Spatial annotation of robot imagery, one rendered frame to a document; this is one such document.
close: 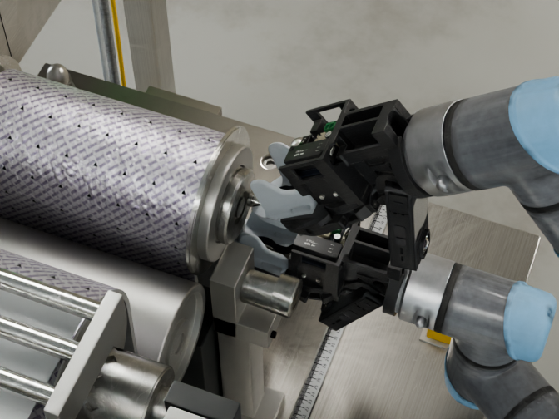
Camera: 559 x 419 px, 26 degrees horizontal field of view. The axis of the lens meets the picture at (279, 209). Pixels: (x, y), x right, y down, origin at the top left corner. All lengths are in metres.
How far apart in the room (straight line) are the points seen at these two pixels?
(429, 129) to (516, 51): 2.04
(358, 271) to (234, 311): 0.14
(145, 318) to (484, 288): 0.35
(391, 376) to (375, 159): 0.48
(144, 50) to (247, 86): 0.59
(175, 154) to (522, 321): 0.38
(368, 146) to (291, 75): 1.90
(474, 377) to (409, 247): 0.27
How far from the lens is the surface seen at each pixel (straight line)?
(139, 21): 2.28
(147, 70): 2.38
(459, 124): 0.96
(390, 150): 1.00
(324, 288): 1.26
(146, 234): 1.13
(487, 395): 1.31
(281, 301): 1.16
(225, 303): 1.18
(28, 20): 1.43
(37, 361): 0.87
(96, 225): 1.16
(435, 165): 0.97
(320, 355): 1.46
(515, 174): 0.95
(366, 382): 1.45
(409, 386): 1.45
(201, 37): 2.99
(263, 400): 1.42
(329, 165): 1.01
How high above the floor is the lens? 2.19
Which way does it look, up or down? 55 degrees down
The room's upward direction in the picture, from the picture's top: straight up
